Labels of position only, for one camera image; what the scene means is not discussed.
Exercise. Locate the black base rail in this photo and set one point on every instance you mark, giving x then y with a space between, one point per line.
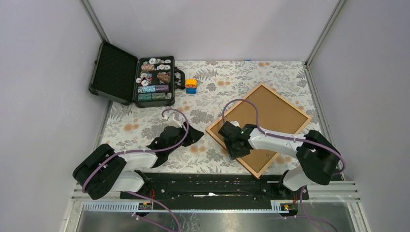
217 191

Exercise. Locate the purple poker chip stack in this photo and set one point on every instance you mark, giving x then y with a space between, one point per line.
161 88

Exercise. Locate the green poker chip stack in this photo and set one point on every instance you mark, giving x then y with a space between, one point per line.
145 97

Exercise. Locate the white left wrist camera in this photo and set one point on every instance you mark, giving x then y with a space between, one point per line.
171 121

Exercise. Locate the cyan poker chip stack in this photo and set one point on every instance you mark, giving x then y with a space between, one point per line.
146 89

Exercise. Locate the black poker chip case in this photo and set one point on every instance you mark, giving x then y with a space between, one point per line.
117 75

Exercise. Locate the orange poker chip roll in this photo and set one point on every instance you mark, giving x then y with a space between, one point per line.
163 77

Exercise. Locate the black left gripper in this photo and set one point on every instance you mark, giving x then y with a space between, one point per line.
193 136

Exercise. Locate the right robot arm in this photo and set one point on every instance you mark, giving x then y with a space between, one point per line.
317 158

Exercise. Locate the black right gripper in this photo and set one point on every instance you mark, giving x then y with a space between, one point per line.
232 153

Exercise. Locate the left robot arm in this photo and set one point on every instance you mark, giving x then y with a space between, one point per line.
104 170

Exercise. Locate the yellow and blue toy block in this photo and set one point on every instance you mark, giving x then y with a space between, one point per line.
191 86

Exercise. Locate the floral patterned table mat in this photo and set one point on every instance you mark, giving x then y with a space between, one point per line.
219 82

